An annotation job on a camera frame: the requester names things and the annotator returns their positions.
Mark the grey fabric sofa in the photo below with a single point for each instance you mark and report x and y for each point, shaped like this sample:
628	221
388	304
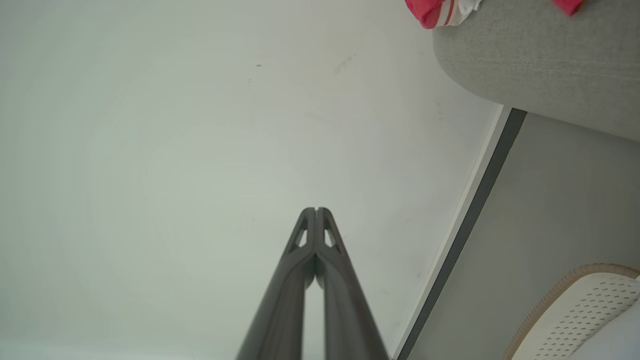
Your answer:
550	55

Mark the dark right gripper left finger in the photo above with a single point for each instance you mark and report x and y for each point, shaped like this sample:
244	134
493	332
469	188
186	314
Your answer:
280	310

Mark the white perforated laundry basket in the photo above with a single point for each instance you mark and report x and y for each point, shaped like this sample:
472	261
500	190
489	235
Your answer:
575	310

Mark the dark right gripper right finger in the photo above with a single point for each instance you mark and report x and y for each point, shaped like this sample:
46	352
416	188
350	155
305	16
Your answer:
350	310

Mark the red garment with white stripes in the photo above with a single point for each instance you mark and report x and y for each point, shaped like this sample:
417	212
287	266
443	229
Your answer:
430	10

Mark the white and dark baseboard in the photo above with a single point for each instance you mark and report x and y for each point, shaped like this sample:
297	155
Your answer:
475	210

